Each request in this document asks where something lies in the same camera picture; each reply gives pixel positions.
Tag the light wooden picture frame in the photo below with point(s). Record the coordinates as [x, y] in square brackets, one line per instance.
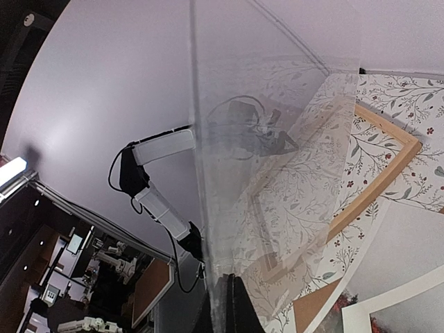
[410, 147]

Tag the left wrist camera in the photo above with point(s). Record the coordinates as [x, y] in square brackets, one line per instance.
[274, 118]

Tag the red forest landscape photo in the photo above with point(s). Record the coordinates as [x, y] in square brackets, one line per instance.
[333, 322]

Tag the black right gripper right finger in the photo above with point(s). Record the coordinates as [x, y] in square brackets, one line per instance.
[245, 318]

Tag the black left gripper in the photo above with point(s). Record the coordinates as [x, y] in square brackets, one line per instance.
[266, 144]

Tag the brown backing board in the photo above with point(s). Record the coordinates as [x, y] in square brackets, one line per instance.
[403, 244]

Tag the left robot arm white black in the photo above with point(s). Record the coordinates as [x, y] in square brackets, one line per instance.
[136, 183]

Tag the clear acrylic glazing sheet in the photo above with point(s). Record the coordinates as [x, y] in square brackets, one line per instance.
[243, 68]

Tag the white mat board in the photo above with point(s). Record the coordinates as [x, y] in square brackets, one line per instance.
[416, 306]

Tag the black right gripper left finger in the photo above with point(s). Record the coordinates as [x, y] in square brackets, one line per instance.
[222, 304]

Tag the floral patterned table mat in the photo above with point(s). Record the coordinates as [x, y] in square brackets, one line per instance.
[286, 198]

